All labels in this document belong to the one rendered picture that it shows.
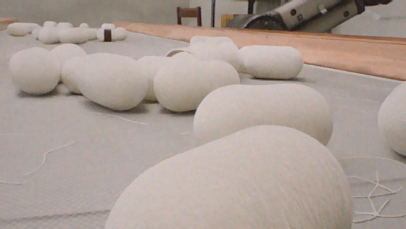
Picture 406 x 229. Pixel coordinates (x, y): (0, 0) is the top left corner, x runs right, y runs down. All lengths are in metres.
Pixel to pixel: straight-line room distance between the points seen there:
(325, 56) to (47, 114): 0.26
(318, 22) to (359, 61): 0.64
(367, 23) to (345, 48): 2.62
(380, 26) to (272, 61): 2.65
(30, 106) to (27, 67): 0.02
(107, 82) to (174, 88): 0.02
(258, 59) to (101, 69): 0.13
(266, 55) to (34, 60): 0.14
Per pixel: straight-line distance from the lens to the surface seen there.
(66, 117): 0.16
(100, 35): 0.66
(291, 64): 0.27
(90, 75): 0.17
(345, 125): 0.16
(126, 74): 0.16
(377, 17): 2.93
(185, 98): 0.16
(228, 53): 0.25
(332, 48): 0.38
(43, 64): 0.20
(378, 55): 0.34
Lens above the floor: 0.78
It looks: 13 degrees down
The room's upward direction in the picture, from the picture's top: 2 degrees clockwise
